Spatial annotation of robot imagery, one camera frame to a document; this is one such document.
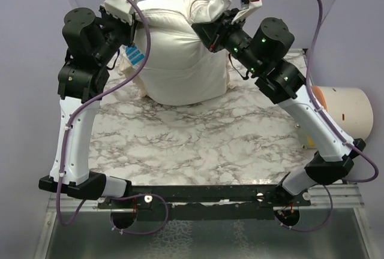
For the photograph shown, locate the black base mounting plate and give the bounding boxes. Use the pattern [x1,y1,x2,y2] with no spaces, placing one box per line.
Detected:
[98,184,311,221]

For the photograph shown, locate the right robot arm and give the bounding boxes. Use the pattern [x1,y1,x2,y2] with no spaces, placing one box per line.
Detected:
[191,8,365,206]

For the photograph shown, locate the aluminium rail frame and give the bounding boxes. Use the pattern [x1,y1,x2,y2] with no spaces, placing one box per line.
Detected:
[46,48,366,212]

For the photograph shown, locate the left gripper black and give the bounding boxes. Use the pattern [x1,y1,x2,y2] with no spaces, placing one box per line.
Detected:
[93,1,136,65]

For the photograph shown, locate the white cylindrical bin orange base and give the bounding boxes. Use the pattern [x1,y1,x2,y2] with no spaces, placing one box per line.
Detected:
[311,86,374,140]

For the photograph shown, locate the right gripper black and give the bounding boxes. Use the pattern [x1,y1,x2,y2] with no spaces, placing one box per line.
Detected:
[191,8,263,76]

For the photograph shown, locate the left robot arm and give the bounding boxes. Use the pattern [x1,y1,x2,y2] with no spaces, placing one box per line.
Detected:
[38,6,136,208]

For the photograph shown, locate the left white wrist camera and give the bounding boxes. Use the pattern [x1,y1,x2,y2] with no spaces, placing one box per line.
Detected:
[100,0,135,25]

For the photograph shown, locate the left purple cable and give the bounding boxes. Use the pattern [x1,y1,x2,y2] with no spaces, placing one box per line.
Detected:
[56,0,169,236]

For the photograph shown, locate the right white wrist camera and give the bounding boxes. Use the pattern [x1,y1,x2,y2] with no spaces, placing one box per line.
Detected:
[232,0,262,24]

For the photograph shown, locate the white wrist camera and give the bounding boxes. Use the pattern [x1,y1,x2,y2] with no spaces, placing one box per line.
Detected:
[232,0,262,24]
[100,0,135,25]

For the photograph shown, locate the white pillow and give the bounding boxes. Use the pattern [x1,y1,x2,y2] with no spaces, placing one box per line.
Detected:
[133,0,231,106]

